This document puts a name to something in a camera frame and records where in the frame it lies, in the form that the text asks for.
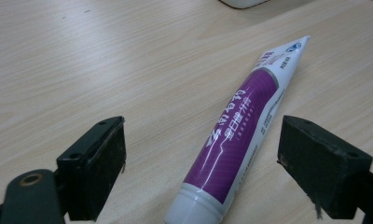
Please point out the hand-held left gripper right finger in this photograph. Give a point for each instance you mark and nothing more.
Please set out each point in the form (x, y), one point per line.
(318, 161)

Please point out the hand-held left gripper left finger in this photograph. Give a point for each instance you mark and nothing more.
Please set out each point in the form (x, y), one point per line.
(91, 168)

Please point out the purple and white toothpaste tube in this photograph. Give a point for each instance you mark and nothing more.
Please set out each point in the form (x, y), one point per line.
(237, 133)

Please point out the white plastic holder box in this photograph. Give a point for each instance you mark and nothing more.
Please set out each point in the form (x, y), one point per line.
(242, 3)

